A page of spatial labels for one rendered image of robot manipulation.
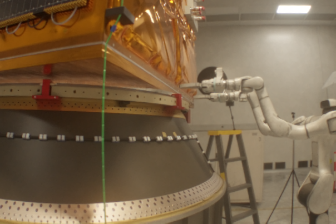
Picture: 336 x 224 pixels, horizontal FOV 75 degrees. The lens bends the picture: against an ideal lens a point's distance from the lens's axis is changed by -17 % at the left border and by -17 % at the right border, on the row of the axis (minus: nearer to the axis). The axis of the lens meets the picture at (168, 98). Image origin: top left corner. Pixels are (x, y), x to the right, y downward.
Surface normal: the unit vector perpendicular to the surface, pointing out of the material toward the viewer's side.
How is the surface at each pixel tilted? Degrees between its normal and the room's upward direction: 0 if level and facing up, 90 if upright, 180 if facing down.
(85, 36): 90
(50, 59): 90
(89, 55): 90
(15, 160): 62
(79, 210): 43
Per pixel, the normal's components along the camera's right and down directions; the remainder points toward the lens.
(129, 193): 0.49, -0.55
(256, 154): -0.22, -0.12
